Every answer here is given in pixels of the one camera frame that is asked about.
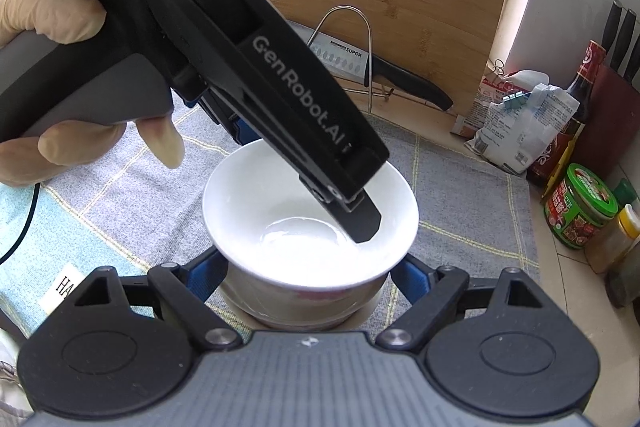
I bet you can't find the steel kitchen knife black handle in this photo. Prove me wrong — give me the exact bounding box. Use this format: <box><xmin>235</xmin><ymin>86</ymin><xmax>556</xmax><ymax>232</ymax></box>
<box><xmin>299</xmin><ymin>24</ymin><xmax>454</xmax><ymax>112</ymax></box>

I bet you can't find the red white packet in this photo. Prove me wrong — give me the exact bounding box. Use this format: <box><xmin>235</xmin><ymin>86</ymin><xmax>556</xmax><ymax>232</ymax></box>
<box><xmin>452</xmin><ymin>69</ymin><xmax>536</xmax><ymax>138</ymax></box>

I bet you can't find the dark soy sauce bottle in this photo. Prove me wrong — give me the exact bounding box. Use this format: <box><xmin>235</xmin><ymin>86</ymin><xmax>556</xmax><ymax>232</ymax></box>
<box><xmin>527</xmin><ymin>40</ymin><xmax>607</xmax><ymax>187</ymax></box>

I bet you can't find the black handled block knife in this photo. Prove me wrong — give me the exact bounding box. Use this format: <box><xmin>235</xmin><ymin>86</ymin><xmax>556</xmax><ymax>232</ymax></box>
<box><xmin>599</xmin><ymin>0</ymin><xmax>624</xmax><ymax>68</ymax></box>
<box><xmin>627</xmin><ymin>14</ymin><xmax>640</xmax><ymax>80</ymax></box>
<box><xmin>617</xmin><ymin>9</ymin><xmax>639</xmax><ymax>76</ymax></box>

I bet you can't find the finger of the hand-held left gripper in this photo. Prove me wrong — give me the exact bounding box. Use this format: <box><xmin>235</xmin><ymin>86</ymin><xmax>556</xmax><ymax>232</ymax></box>
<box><xmin>187</xmin><ymin>89</ymin><xmax>262</xmax><ymax>148</ymax></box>
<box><xmin>300</xmin><ymin>174</ymin><xmax>383</xmax><ymax>244</ymax></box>

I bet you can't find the person's left hand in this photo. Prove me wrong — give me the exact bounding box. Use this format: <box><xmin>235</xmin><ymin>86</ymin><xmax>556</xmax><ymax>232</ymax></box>
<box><xmin>0</xmin><ymin>0</ymin><xmax>184</xmax><ymax>188</ymax></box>

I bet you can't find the yellow labelled bottle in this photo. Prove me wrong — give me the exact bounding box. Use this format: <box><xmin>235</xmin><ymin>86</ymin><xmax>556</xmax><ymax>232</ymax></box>
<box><xmin>542</xmin><ymin>122</ymin><xmax>587</xmax><ymax>203</ymax></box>

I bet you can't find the dark red knife block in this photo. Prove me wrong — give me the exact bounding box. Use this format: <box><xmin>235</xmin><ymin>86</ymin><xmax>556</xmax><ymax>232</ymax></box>
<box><xmin>582</xmin><ymin>64</ymin><xmax>640</xmax><ymax>181</ymax></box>

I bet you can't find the steel wire rack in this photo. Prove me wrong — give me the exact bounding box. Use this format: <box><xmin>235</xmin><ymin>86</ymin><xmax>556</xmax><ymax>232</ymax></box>
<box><xmin>305</xmin><ymin>5</ymin><xmax>397</xmax><ymax>113</ymax></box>

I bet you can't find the grey teal checked towel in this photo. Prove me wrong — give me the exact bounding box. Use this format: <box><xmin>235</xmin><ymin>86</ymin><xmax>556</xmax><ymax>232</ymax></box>
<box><xmin>0</xmin><ymin>91</ymin><xmax>542</xmax><ymax>324</ymax></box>

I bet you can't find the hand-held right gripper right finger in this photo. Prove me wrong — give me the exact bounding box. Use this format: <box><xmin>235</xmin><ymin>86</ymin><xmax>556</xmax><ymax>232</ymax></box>
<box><xmin>377</xmin><ymin>254</ymin><xmax>546</xmax><ymax>354</ymax></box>

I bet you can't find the yellow lid spice jar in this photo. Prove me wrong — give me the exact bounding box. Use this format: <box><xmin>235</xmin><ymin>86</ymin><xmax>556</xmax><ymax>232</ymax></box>
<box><xmin>584</xmin><ymin>203</ymin><xmax>640</xmax><ymax>276</ymax></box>

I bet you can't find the green lid sauce jar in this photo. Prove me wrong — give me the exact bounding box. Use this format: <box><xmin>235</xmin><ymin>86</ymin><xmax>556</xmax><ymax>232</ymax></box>
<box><xmin>543</xmin><ymin>163</ymin><xmax>620</xmax><ymax>251</ymax></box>

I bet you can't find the green cap bottle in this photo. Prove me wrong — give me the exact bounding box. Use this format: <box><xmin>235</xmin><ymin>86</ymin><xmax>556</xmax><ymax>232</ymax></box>
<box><xmin>612</xmin><ymin>178</ymin><xmax>639</xmax><ymax>208</ymax></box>

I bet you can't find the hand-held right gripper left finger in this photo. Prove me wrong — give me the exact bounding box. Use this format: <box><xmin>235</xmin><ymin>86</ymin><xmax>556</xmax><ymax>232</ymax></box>
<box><xmin>74</xmin><ymin>248</ymin><xmax>242</xmax><ymax>354</ymax></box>

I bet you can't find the glass bottle red cap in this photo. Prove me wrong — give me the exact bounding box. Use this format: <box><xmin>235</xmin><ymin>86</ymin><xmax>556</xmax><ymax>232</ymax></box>
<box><xmin>607</xmin><ymin>251</ymin><xmax>640</xmax><ymax>309</ymax></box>

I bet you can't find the plain white bowl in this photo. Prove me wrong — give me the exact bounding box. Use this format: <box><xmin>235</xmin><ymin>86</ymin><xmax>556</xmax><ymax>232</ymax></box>
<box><xmin>202</xmin><ymin>137</ymin><xmax>420</xmax><ymax>296</ymax></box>

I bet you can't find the black cable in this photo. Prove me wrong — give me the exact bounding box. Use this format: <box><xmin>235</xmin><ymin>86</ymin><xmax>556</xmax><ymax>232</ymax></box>
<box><xmin>0</xmin><ymin>184</ymin><xmax>39</xmax><ymax>264</ymax></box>

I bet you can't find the white printed bag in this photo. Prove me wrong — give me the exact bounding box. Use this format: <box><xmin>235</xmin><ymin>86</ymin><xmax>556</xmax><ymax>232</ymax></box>
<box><xmin>464</xmin><ymin>84</ymin><xmax>581</xmax><ymax>176</ymax></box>

